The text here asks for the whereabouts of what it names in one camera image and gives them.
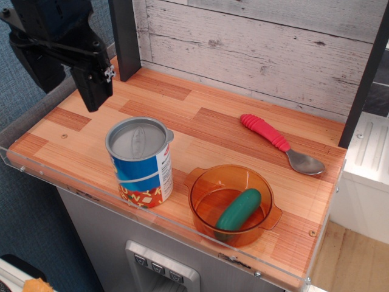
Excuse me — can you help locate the red-handled metal spoon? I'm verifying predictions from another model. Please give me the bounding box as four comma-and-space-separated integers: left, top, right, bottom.
240, 114, 325, 175

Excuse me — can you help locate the orange transparent plastic pot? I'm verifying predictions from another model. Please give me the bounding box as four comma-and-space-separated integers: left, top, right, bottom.
184, 165, 282, 247

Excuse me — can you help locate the black white object bottom left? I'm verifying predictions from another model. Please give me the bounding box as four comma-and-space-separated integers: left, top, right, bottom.
1, 254, 47, 291

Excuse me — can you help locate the dark right upright post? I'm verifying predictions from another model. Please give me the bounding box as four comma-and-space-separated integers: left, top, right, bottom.
338, 1, 388, 149

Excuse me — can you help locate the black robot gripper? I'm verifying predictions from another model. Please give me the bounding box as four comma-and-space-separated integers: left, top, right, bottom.
1, 1, 114, 113

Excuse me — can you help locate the white toy sink unit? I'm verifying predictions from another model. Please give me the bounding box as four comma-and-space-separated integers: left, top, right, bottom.
329, 113, 388, 243

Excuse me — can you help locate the dark upright post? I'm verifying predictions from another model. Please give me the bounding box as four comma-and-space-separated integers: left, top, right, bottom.
108, 0, 142, 82
338, 1, 388, 149

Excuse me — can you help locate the green toy cucumber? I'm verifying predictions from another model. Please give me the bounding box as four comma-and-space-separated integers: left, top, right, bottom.
215, 189, 262, 242

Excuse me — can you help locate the silver dispenser button panel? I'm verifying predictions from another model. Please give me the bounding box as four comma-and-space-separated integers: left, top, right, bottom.
125, 240, 201, 291

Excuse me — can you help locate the orange object bottom left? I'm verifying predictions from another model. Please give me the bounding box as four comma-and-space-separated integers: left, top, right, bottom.
22, 278, 54, 292

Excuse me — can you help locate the clear acrylic guard rail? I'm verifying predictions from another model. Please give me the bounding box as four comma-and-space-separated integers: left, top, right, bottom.
0, 44, 347, 292

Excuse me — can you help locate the blue soup can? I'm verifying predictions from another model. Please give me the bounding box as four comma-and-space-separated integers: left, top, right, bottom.
105, 117, 174, 209

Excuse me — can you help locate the grey toy fridge cabinet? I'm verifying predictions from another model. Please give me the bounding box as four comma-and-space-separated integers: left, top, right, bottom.
58, 189, 282, 291

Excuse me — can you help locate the dark left upright post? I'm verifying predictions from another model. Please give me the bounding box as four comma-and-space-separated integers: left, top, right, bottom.
108, 0, 142, 82

